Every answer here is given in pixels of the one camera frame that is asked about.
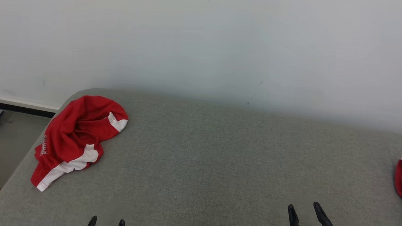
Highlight red white-striped Bulls shorts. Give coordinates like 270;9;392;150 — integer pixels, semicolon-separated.
30;92;130;196

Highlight black baseboard strip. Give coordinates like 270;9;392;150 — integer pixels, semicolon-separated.
0;101;57;118

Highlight grey fabric sofa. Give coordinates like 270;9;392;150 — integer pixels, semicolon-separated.
0;83;402;226

